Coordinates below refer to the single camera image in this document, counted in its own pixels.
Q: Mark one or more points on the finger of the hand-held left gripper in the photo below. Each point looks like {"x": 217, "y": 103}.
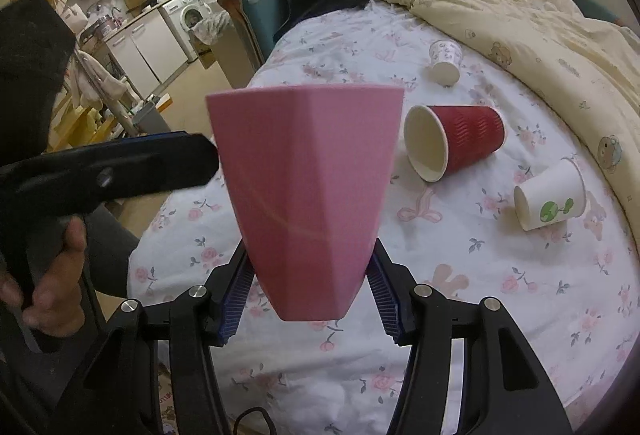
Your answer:
{"x": 150, "y": 165}

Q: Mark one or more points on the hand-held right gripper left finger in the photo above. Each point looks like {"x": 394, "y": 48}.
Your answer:
{"x": 235, "y": 300}

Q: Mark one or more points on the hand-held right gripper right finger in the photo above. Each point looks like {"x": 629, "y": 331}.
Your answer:
{"x": 385, "y": 300}

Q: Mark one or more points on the pink plastic cup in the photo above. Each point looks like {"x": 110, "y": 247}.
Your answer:
{"x": 305, "y": 195}

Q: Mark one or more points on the red ribbed paper cup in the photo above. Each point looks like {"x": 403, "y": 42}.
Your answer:
{"x": 475, "y": 135}

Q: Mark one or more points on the white paper cup green print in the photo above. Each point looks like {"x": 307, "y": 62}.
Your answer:
{"x": 550, "y": 195}

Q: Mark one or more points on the white paper cup small pattern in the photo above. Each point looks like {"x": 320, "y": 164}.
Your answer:
{"x": 446, "y": 57}

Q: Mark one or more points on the person's left hand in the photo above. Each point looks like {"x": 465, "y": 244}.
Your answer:
{"x": 65, "y": 295}

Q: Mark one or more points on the grey trash bin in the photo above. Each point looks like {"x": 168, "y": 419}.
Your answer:
{"x": 150, "y": 119}

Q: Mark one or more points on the white hanging towel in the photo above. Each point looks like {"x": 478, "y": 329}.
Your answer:
{"x": 95, "y": 77}

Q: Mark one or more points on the floral white bed sheet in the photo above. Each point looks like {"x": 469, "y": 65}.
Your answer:
{"x": 470, "y": 275}

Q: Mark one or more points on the dark grey cloth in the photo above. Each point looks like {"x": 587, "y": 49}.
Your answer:
{"x": 112, "y": 250}

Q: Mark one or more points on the white kitchen base cabinet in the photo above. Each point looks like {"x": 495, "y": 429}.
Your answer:
{"x": 145, "y": 47}

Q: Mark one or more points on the white washing machine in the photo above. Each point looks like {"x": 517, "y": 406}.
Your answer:
{"x": 187, "y": 15}

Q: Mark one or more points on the teal upholstered chair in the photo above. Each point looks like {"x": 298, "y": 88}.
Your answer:
{"x": 255, "y": 15}

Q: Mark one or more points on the cream bear print quilt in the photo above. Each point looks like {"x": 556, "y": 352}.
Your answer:
{"x": 525, "y": 25}

